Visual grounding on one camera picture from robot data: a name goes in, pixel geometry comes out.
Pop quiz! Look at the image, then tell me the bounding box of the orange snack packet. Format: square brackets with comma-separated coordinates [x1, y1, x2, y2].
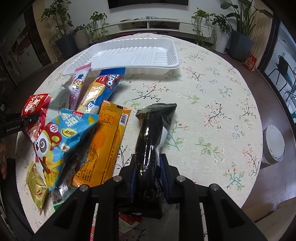
[72, 101, 132, 187]

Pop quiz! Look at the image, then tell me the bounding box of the red snack bag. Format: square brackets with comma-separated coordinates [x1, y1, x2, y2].
[21, 93, 52, 142]

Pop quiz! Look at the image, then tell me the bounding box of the light blue chips bag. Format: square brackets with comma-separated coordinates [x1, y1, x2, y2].
[34, 109, 99, 191]

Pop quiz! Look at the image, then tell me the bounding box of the black snack packet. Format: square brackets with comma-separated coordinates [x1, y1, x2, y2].
[133, 103, 177, 219]

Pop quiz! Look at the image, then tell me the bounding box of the gold foil snack packet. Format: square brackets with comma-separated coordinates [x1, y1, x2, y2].
[26, 162, 49, 215]

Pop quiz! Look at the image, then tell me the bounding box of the pink cartoon snack packet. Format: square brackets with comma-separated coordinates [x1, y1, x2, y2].
[68, 63, 91, 110]

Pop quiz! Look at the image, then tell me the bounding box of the blue orange cookie packet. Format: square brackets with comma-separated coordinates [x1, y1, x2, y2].
[77, 67, 125, 114]

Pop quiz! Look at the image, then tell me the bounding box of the clear green nut packet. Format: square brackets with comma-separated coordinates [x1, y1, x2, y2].
[51, 160, 79, 211]

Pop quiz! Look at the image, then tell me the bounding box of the potted plant white pot left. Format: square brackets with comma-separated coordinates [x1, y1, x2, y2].
[73, 11, 109, 50]

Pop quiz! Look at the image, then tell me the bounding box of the potted plant white pot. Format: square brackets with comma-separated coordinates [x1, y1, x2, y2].
[191, 8, 233, 54]
[73, 11, 109, 50]

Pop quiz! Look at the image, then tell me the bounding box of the potted plant dark pot left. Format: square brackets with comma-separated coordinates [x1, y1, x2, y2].
[40, 0, 77, 58]

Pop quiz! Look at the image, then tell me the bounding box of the potted plant dark pot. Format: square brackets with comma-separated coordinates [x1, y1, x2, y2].
[40, 0, 77, 58]
[220, 0, 273, 61]

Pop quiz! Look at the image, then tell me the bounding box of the white plastic tray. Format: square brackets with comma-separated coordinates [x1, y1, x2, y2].
[63, 38, 180, 75]

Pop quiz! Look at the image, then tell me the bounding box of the red gift box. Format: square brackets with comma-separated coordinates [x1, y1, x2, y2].
[243, 55, 257, 72]

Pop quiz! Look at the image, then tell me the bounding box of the potted plant dark pot right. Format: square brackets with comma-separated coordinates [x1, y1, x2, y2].
[220, 0, 273, 61]

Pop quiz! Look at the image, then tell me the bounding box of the white tv cabinet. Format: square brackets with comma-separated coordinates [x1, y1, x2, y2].
[104, 18, 212, 38]

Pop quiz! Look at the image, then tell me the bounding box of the potted plant white pot right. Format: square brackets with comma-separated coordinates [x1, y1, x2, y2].
[191, 8, 233, 54]

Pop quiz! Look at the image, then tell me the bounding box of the black balcony chair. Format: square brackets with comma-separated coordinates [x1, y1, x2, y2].
[267, 52, 295, 101]

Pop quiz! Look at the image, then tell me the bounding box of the black television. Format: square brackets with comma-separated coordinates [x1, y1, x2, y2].
[107, 0, 189, 9]

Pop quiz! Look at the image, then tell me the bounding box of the wall shelf cabinet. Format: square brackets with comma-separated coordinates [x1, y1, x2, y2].
[1, 14, 51, 84]

